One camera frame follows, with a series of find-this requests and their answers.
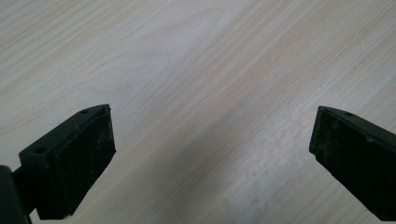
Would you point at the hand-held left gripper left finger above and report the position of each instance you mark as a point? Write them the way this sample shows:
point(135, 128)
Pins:
point(73, 165)

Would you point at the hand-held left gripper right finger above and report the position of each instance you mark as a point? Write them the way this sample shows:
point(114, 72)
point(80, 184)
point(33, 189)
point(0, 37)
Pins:
point(358, 155)

